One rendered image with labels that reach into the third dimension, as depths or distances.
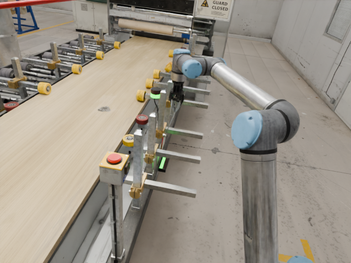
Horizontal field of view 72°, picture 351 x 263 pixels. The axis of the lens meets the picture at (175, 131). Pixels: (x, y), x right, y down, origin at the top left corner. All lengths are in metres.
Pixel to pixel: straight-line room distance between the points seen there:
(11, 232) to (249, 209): 0.81
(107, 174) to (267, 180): 0.48
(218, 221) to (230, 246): 0.23
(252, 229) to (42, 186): 0.85
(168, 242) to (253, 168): 1.35
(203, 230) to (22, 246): 1.43
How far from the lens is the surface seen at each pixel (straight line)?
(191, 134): 1.57
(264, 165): 0.78
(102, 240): 1.29
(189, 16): 3.66
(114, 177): 0.74
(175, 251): 1.99
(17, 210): 1.12
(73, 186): 1.14
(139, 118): 1.58
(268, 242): 0.88
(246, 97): 1.01
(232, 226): 2.22
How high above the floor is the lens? 1.70
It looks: 33 degrees down
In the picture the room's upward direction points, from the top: 7 degrees clockwise
